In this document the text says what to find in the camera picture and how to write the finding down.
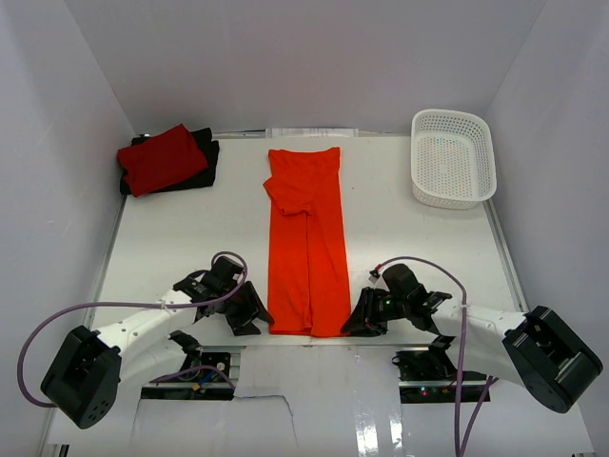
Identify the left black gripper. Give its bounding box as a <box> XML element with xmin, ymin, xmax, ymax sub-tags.
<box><xmin>217</xmin><ymin>279</ymin><xmax>273</xmax><ymax>336</ymax></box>

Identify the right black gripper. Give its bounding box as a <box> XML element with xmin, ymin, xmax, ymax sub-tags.
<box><xmin>340</xmin><ymin>287</ymin><xmax>409</xmax><ymax>337</ymax></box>

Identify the orange t shirt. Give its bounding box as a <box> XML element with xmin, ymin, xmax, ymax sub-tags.
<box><xmin>264</xmin><ymin>147</ymin><xmax>351</xmax><ymax>338</ymax></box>

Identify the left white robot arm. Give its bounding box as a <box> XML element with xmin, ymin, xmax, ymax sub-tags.
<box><xmin>41</xmin><ymin>251</ymin><xmax>274</xmax><ymax>429</ymax></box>

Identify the folded red t shirt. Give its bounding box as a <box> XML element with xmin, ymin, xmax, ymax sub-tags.
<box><xmin>117</xmin><ymin>124</ymin><xmax>209</xmax><ymax>197</ymax></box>

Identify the white label strip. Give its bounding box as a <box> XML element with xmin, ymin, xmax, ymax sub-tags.
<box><xmin>265</xmin><ymin>128</ymin><xmax>359</xmax><ymax>138</ymax></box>

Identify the white plastic basket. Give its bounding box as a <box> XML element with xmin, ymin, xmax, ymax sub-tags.
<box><xmin>411</xmin><ymin>109</ymin><xmax>497</xmax><ymax>210</ymax></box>

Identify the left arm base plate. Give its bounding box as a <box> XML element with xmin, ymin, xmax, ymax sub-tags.
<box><xmin>140</xmin><ymin>348</ymin><xmax>241</xmax><ymax>401</ymax></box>

